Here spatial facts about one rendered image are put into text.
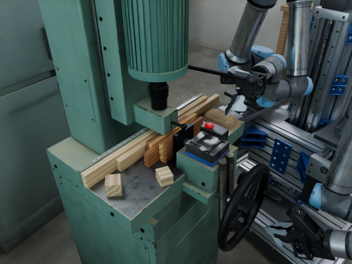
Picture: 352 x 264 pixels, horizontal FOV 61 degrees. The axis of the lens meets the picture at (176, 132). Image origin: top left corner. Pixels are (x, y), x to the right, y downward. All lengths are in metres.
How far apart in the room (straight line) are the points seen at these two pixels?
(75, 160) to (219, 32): 3.67
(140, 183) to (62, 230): 1.19
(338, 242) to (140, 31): 0.76
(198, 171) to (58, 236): 1.29
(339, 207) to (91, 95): 0.83
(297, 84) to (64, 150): 0.93
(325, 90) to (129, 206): 0.99
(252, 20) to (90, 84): 0.65
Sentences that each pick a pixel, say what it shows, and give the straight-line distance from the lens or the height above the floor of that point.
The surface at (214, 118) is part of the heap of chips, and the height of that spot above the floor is 0.92.
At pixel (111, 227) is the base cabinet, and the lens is 1.15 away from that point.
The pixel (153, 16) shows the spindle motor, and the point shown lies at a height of 1.34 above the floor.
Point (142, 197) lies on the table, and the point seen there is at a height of 0.90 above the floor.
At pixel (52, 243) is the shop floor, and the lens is 1.98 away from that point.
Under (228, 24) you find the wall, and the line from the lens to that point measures 4.48.
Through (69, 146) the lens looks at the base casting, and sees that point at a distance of 1.25.
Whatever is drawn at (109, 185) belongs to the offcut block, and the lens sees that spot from 0.84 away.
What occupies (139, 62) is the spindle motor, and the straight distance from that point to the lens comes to 0.83.
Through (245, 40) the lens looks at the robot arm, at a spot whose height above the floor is 1.13.
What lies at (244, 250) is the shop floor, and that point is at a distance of 1.86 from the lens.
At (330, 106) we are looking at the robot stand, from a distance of 1.55.
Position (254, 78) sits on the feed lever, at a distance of 0.88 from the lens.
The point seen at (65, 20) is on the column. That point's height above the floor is 1.29.
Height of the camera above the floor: 1.52
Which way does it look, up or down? 35 degrees down
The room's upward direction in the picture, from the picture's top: straight up
